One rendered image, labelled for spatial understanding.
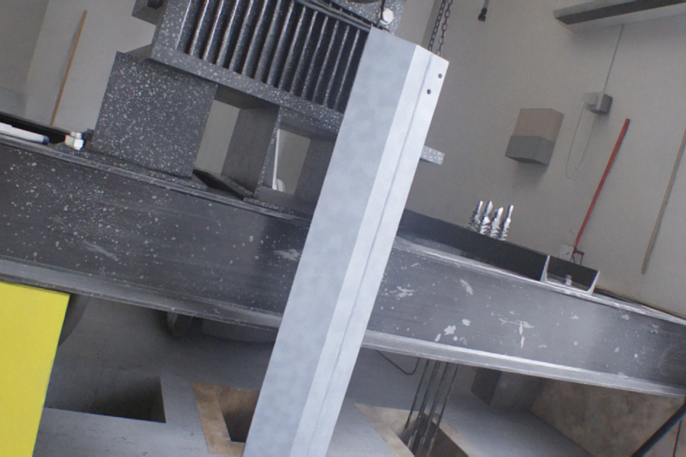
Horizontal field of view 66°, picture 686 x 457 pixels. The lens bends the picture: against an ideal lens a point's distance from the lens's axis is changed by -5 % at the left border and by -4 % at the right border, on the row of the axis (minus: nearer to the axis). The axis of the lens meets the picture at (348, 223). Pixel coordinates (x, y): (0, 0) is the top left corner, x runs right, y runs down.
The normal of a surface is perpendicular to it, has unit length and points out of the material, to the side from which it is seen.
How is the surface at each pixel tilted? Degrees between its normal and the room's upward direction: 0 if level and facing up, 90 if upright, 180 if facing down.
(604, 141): 90
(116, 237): 90
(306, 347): 90
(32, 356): 90
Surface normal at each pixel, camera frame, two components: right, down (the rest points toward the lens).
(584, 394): -0.88, -0.25
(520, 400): 0.37, 0.17
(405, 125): 0.55, 0.22
